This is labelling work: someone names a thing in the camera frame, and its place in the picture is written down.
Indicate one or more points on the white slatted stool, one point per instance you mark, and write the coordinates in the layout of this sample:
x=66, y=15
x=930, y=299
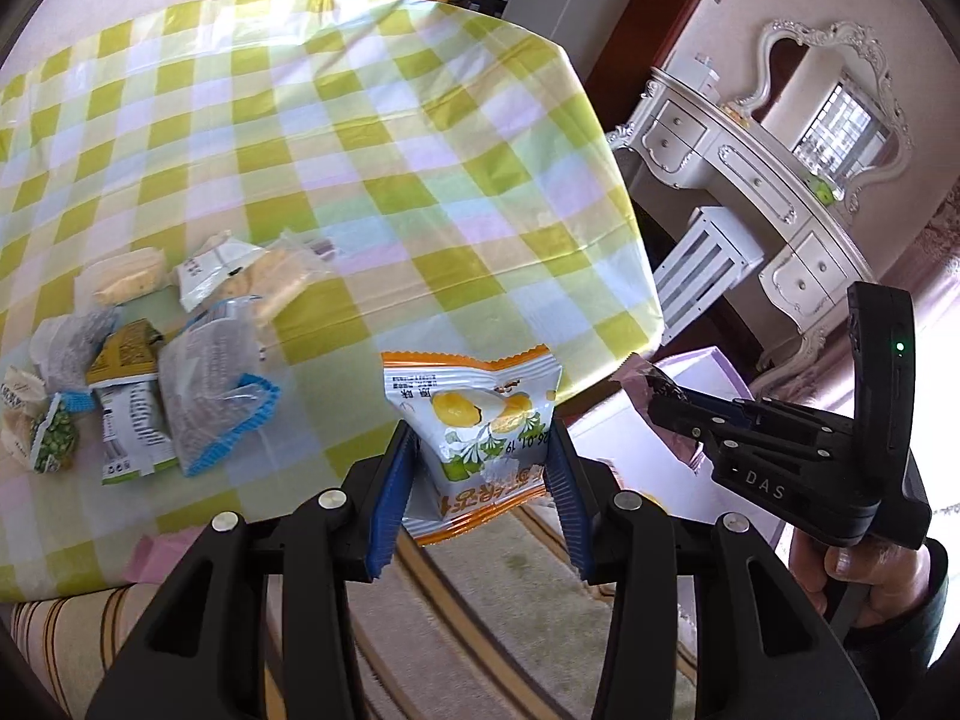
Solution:
x=705, y=262

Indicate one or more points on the small white box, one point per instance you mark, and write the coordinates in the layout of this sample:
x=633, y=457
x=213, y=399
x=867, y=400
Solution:
x=705, y=71

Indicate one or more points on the ornate white mirror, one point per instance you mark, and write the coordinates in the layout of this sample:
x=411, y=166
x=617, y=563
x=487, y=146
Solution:
x=840, y=120

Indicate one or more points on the white ornate dressing table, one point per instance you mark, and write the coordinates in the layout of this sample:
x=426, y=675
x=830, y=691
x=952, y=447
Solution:
x=750, y=187

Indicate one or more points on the orange white snack packet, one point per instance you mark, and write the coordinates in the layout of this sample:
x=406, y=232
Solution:
x=480, y=420

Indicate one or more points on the clear pale biscuit packet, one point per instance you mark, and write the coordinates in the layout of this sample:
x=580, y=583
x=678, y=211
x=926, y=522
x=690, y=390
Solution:
x=124, y=277

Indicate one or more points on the dark grain cake packet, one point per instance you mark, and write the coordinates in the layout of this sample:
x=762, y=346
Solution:
x=210, y=390
x=71, y=345

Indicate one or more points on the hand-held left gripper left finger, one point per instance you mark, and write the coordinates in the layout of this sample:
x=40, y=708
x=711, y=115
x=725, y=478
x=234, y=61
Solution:
x=394, y=499

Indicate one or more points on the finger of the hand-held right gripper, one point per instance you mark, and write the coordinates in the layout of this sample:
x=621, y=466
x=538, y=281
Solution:
x=697, y=431
x=712, y=401

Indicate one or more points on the white green snack packet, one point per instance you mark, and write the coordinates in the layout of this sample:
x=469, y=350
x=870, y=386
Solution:
x=131, y=405

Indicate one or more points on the white box purple rim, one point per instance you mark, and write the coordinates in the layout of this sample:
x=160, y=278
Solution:
x=622, y=450

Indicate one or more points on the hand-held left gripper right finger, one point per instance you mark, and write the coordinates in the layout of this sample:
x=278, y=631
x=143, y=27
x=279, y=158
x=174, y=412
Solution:
x=566, y=506

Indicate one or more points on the small green pack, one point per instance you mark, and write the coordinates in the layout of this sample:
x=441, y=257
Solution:
x=823, y=187

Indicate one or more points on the person's right hand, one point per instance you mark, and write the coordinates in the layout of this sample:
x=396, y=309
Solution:
x=885, y=585

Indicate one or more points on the small white snack packet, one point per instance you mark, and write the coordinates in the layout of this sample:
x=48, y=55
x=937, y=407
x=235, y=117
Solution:
x=210, y=270

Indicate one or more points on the striped beige towel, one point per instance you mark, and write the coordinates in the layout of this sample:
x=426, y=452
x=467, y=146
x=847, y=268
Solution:
x=480, y=615

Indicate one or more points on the green checked tablecloth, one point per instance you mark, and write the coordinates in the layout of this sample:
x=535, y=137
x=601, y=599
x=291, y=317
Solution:
x=337, y=127

